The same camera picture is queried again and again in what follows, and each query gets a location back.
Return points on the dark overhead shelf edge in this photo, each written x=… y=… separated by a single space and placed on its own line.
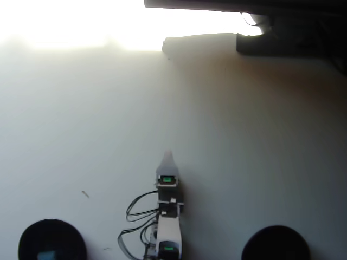
x=244 y=5

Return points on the blue foam cube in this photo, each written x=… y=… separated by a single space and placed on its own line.
x=46 y=256

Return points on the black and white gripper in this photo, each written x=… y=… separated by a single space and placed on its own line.
x=170 y=195

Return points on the grey flat box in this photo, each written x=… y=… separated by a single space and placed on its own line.
x=198 y=42

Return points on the black round bowl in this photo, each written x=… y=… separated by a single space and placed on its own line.
x=51 y=235
x=275 y=243

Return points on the black box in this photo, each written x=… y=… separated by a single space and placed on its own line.
x=284 y=44

